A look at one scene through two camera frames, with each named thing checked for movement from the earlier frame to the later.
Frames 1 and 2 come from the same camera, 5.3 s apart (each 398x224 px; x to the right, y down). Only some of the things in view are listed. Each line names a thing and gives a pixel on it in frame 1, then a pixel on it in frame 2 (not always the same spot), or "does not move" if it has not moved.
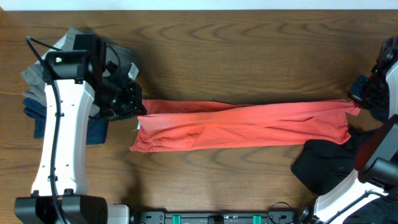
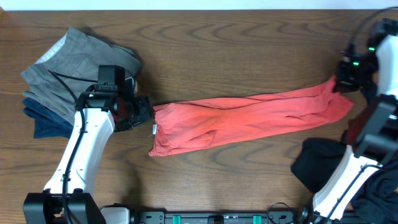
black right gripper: [355, 93] -> [344, 84]
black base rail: [273, 217] does not move
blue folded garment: [35, 109] does not move
